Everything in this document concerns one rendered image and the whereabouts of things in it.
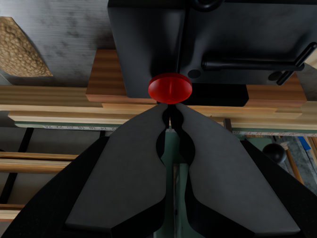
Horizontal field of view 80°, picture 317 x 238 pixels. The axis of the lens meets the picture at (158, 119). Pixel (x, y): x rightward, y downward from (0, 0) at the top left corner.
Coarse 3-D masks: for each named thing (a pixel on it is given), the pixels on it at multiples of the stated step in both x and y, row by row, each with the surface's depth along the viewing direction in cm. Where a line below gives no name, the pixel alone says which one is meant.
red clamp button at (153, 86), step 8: (152, 80) 12; (160, 80) 12; (168, 80) 12; (176, 80) 12; (184, 80) 12; (152, 88) 12; (160, 88) 12; (168, 88) 12; (176, 88) 12; (184, 88) 12; (152, 96) 13; (160, 96) 13; (168, 96) 13; (176, 96) 13; (184, 96) 13
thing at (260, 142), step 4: (240, 140) 24; (248, 140) 24; (252, 140) 24; (256, 140) 24; (260, 140) 24; (264, 140) 24; (268, 140) 24; (256, 144) 24; (260, 144) 24; (264, 144) 24; (260, 148) 24
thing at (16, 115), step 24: (24, 120) 34; (48, 120) 33; (72, 120) 33; (96, 120) 33; (120, 120) 33; (216, 120) 32; (240, 120) 32; (264, 120) 33; (288, 120) 33; (312, 120) 33
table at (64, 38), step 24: (0, 0) 20; (24, 0) 20; (48, 0) 20; (72, 0) 20; (96, 0) 20; (24, 24) 22; (48, 24) 22; (72, 24) 22; (96, 24) 22; (48, 48) 26; (72, 48) 25; (96, 48) 25; (0, 72) 30; (72, 72) 30; (312, 72) 28; (312, 96) 33
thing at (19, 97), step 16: (0, 96) 32; (16, 96) 32; (32, 96) 32; (48, 96) 32; (64, 96) 32; (80, 96) 32; (80, 112) 33; (96, 112) 32; (112, 112) 32; (128, 112) 32; (288, 112) 31
